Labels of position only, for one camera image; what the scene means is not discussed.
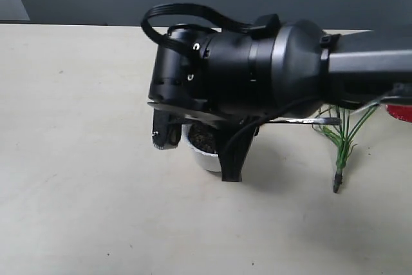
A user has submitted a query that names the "artificial red anthurium plant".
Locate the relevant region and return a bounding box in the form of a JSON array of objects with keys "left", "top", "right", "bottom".
[{"left": 314, "top": 102, "right": 412, "bottom": 194}]

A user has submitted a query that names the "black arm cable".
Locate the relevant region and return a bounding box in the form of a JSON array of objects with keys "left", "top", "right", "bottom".
[{"left": 140, "top": 3, "right": 280, "bottom": 50}]

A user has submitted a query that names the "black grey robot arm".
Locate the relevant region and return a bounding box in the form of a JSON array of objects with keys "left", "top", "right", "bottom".
[{"left": 149, "top": 21, "right": 411, "bottom": 182}]

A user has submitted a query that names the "white scalloped flower pot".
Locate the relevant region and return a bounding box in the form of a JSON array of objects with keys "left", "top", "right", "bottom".
[{"left": 182, "top": 124, "right": 221, "bottom": 173}]

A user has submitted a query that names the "steel spoon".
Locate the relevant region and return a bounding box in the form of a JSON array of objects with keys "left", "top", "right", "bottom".
[{"left": 268, "top": 117, "right": 341, "bottom": 126}]

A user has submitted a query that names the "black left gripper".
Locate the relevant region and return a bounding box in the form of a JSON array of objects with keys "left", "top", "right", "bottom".
[{"left": 148, "top": 24, "right": 258, "bottom": 182}]

